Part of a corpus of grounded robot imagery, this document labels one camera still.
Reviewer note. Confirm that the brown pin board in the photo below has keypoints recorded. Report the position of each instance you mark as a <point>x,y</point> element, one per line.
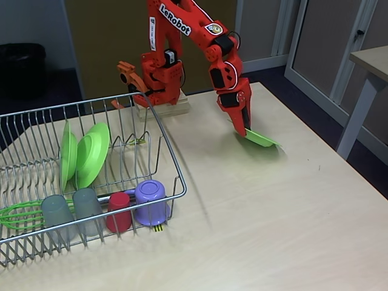
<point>97,45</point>

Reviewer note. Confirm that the yellow green tape scrap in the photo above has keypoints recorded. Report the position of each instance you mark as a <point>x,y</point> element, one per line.
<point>138,141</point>

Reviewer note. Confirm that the wooden base block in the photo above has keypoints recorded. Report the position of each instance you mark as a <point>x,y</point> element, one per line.
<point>177,109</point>

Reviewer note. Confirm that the grey translucent plastic cup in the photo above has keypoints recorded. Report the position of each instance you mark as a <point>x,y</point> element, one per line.
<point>57,212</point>
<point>88,209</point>

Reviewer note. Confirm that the red plastic cup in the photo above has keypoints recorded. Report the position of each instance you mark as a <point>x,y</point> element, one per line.
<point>118,215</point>

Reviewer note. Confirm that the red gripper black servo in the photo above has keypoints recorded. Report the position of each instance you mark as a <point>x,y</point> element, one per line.
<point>236,107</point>

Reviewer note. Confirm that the purple plastic mug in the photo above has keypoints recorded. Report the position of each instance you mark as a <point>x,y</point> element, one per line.
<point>148,194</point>

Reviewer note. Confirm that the beige side table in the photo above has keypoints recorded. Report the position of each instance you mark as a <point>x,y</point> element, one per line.
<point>373,57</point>

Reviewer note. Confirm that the grey framed cabinet door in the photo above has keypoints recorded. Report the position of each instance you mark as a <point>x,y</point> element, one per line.
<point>321,45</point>
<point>257,30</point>

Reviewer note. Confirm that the green plastic plate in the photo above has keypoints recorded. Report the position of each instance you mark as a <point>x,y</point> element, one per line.
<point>260,140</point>
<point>67,151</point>
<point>92,154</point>

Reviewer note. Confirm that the orange table clamp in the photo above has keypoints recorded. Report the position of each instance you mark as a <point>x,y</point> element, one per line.
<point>133,78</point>

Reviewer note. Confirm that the red robot arm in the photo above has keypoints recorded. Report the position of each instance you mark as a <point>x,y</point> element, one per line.
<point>160,75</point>

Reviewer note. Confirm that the black waste bin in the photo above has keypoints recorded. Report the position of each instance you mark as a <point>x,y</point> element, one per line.
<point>21,69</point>

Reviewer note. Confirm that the yellow black striped tape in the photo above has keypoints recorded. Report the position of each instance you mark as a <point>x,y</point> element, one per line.
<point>158,229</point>

